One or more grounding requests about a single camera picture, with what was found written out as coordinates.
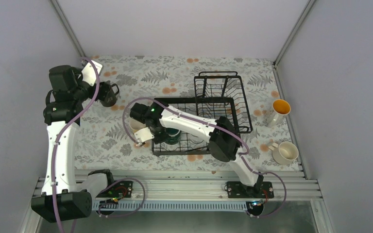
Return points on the black wire dish rack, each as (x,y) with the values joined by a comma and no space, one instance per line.
(216,94)

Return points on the grey slotted cable duct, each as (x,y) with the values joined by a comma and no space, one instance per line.
(153,205)

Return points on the dark green mug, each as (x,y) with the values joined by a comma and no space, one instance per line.
(173,136)

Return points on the beige cream mug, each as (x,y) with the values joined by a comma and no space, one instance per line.
(284,153)

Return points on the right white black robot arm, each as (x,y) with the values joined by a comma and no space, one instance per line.
(224,143)

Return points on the white mug orange interior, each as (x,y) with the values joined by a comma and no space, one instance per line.
(279,110)

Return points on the right aluminium frame post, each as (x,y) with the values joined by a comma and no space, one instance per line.
(301,19)

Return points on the floral patterned tablecloth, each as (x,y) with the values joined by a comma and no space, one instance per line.
(103,143)

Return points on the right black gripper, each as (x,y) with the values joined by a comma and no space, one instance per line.
(162,137)

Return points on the yellow mug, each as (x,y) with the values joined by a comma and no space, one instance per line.
(135,125)

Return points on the aluminium mounting rail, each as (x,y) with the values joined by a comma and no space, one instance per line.
(214,188)

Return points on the black mug white rim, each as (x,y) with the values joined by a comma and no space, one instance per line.
(113,95)

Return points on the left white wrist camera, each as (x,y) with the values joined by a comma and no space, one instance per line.
(89,74)

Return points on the aluminium frame post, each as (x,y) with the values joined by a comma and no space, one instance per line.
(301,19)
(67,27)

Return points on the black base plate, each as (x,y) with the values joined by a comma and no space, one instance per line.
(120,190)
(236,190)

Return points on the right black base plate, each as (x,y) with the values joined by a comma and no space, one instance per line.
(236,190)

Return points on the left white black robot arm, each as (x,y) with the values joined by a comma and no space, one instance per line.
(61,195)

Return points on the left aluminium frame post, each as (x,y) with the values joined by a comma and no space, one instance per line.
(67,27)

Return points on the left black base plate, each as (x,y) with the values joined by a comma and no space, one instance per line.
(120,190)

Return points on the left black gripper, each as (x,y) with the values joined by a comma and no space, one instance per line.
(104,91)

